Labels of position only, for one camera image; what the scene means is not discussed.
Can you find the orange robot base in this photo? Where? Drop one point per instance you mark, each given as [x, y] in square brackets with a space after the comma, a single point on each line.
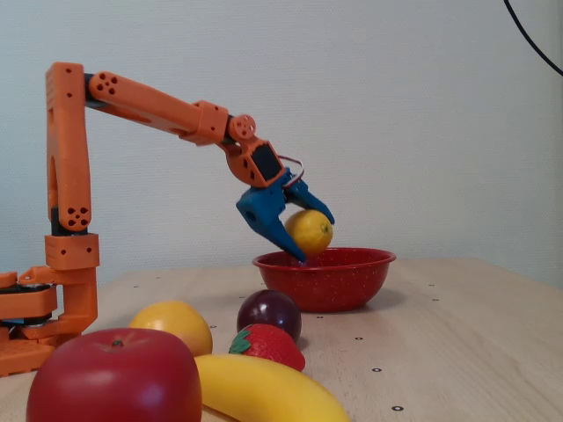
[31, 316]

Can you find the blue gripper with motor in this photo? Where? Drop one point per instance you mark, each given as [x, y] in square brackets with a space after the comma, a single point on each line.
[263, 210]

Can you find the orange toy fruit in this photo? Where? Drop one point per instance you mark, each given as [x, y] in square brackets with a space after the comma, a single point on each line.
[176, 323]

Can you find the yellow toy banana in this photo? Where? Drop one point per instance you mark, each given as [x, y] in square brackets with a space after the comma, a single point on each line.
[264, 391]

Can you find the dark purple toy plum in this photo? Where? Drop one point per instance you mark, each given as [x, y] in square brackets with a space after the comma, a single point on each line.
[268, 310]

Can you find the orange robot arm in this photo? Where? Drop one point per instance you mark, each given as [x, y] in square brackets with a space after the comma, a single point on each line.
[68, 154]

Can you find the red speckled bowl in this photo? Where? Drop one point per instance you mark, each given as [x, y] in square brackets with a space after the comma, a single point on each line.
[325, 281]

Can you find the red toy apple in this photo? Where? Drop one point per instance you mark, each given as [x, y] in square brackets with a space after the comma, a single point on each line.
[114, 378]

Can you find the red toy strawberry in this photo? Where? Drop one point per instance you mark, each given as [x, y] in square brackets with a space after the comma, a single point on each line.
[272, 345]

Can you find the yellow toy lemon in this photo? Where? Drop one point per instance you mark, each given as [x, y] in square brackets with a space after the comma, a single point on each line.
[310, 230]

